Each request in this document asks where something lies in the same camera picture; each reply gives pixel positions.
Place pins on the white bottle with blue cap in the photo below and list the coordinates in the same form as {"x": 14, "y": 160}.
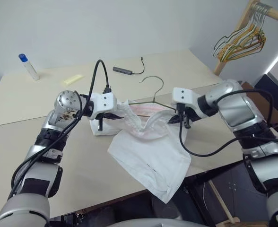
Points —
{"x": 30, "y": 68}

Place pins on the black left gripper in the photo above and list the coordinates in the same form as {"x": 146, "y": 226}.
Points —
{"x": 100, "y": 123}

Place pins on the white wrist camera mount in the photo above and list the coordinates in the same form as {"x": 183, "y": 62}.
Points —
{"x": 104, "y": 101}
{"x": 184, "y": 95}

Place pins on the brown cardboard box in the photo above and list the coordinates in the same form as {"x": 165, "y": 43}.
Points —
{"x": 277, "y": 116}

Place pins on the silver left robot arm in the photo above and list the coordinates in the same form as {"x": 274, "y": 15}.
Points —
{"x": 37, "y": 165}

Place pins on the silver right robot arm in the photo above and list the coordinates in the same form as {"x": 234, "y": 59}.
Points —
{"x": 243, "y": 106}

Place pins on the black panel with white marks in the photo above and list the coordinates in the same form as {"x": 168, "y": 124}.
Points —
{"x": 233, "y": 196}

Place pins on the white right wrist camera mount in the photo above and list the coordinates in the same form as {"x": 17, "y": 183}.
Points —
{"x": 184, "y": 95}

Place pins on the wooden clothes rack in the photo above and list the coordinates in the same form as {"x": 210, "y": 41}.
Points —
{"x": 236, "y": 35}

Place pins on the white cloth garment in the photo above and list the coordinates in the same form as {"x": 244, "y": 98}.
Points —
{"x": 148, "y": 156}

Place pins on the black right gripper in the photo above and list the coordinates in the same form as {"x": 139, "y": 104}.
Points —
{"x": 189, "y": 116}

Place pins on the yellow sticky note pad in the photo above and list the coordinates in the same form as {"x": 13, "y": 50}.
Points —
{"x": 73, "y": 79}

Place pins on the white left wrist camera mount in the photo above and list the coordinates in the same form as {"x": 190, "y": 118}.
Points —
{"x": 104, "y": 101}

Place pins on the thin wooden slat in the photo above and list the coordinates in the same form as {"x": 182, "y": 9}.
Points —
{"x": 221, "y": 201}

